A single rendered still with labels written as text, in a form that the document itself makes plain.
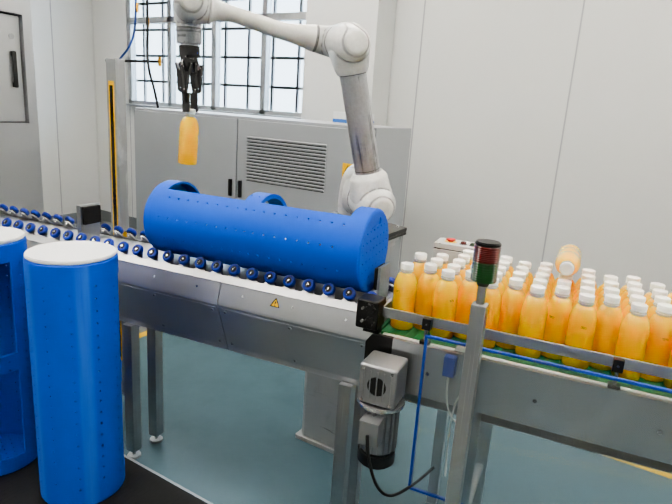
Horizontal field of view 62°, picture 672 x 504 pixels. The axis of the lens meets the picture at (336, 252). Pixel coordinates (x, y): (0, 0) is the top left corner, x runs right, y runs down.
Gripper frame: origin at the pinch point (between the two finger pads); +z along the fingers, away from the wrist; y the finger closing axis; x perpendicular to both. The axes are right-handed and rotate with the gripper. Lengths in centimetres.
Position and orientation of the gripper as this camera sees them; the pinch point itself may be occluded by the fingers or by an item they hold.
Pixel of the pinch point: (190, 102)
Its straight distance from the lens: 224.0
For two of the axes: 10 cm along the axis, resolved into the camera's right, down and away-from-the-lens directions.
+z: -0.5, 9.7, 2.5
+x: 9.0, 1.5, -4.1
